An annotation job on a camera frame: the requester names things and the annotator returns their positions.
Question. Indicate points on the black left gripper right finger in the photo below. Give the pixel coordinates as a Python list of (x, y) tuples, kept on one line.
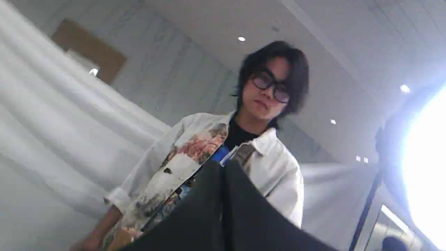
[(251, 223)]

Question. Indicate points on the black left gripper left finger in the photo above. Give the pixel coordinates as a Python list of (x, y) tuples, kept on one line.
[(195, 224)]

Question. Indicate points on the person's bare right forearm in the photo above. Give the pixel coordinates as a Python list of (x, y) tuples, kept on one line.
[(93, 241)]

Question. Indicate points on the white backdrop curtain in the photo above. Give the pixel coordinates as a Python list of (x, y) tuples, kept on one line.
[(67, 139)]

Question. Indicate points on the brown wall panel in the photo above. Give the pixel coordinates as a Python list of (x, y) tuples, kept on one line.
[(70, 35)]

